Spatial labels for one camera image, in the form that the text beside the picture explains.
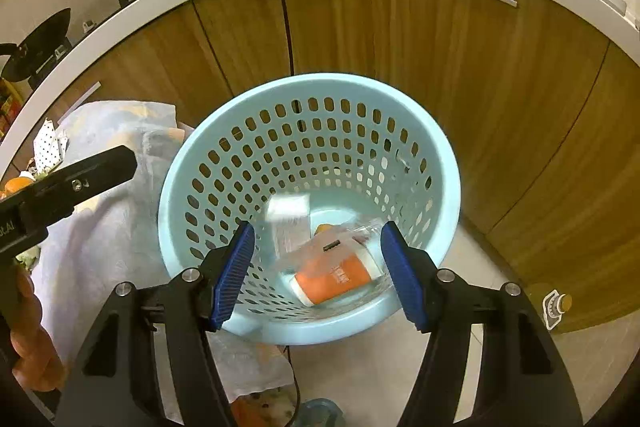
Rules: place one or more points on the white packet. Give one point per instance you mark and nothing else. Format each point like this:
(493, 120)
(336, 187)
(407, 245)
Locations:
(287, 207)

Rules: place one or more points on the person's left hand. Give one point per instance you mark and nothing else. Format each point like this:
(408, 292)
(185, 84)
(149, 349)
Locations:
(30, 312)

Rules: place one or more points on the light blue perforated basket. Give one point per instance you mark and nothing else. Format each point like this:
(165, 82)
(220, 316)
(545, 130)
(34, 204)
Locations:
(320, 83)

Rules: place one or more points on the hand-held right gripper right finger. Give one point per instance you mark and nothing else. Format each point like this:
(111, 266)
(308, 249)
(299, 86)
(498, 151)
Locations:
(400, 272)

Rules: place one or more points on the fan print cloth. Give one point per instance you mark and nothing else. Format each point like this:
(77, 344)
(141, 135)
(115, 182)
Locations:
(100, 257)

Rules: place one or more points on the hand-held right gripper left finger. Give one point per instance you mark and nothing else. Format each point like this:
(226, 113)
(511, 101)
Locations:
(235, 272)

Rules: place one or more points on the orange and white bottle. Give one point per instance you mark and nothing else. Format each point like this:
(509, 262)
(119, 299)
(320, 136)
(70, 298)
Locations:
(335, 279)

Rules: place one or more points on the orange wrapper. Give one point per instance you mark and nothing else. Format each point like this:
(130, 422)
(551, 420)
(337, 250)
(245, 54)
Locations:
(17, 184)

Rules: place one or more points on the dark sauce bottle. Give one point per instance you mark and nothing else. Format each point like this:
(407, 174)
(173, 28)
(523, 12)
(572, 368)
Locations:
(7, 107)

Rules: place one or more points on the blue round container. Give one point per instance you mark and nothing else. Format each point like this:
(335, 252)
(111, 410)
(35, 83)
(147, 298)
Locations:
(320, 414)

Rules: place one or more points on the polka dot packet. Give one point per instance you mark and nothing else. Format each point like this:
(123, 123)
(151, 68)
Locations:
(49, 147)

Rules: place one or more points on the orange printed bag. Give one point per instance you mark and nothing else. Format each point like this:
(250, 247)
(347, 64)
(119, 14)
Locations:
(260, 412)

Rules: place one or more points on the black wok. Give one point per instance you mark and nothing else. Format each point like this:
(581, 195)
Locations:
(42, 39)

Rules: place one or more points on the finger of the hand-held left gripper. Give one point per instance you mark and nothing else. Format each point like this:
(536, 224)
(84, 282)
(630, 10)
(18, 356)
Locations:
(85, 179)

